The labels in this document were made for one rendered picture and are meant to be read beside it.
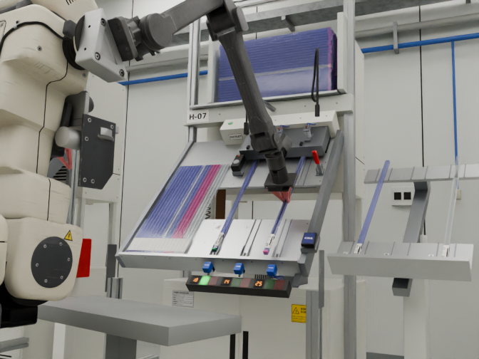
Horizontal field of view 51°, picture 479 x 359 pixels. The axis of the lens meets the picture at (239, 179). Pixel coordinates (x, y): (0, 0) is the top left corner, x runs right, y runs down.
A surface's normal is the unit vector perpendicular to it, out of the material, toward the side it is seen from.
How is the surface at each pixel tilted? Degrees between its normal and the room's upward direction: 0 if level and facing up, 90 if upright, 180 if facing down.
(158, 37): 85
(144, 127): 90
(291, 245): 47
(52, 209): 90
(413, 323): 90
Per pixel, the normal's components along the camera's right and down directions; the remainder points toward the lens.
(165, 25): 0.84, -0.14
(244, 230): -0.29, -0.77
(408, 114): -0.41, -0.13
